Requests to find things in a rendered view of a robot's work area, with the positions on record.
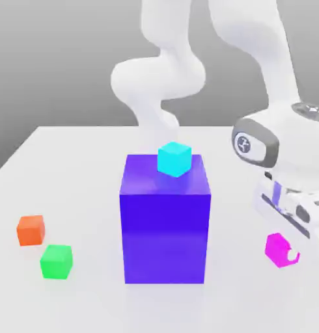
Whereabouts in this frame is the small magenta cube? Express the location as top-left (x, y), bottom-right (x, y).
top-left (264, 232), bottom-right (301, 269)

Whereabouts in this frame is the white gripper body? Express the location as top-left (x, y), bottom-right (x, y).
top-left (253, 178), bottom-right (318, 252)

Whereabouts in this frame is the small orange cube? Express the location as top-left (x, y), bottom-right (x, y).
top-left (16, 215), bottom-right (46, 247)

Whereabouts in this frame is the small cyan cube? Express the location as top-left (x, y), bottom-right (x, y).
top-left (157, 140), bottom-right (193, 178)

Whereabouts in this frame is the small green cube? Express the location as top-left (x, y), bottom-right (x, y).
top-left (39, 244), bottom-right (74, 280)

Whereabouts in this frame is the large purple box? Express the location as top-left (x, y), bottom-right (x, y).
top-left (119, 153), bottom-right (212, 285)

